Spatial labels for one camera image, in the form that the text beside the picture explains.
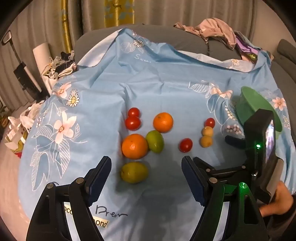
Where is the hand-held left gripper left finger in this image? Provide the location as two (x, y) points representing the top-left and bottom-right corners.
(25, 156), (112, 241)

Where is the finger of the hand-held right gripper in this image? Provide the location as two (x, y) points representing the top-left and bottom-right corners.
(225, 135), (247, 149)
(193, 157), (252, 183)

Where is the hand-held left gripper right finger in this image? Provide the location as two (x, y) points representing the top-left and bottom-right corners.
(181, 156), (270, 241)

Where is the green bowl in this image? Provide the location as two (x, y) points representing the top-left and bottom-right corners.
(235, 86), (283, 133)

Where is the orange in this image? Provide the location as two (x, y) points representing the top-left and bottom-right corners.
(122, 134), (149, 159)
(153, 112), (174, 133)

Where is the person's right hand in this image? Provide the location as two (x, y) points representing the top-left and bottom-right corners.
(258, 181), (296, 218)

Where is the white printed label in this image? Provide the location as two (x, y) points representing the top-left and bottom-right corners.
(62, 204), (110, 229)

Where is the colourful patterned cloth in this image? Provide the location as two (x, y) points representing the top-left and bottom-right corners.
(240, 52), (258, 63)

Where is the purple garment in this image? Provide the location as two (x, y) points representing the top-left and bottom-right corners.
(235, 31), (262, 56)

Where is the white plastic bag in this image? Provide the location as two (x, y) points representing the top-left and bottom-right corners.
(5, 102), (44, 149)

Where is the blue floral bed sheet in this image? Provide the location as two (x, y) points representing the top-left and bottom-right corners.
(18, 28), (296, 241)

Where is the grey sofa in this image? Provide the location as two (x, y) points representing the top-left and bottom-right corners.
(73, 23), (296, 98)

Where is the pink garment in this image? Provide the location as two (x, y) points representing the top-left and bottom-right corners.
(173, 19), (243, 50)

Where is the pile of bags and cloth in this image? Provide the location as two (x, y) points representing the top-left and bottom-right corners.
(41, 50), (78, 81)

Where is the black upright vacuum cleaner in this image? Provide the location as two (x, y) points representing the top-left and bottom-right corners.
(2, 31), (45, 100)

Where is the white paper roll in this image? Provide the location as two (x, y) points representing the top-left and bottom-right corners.
(32, 43), (53, 96)

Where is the yellow patterned curtain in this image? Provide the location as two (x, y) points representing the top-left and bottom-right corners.
(59, 0), (73, 54)
(104, 0), (135, 26)

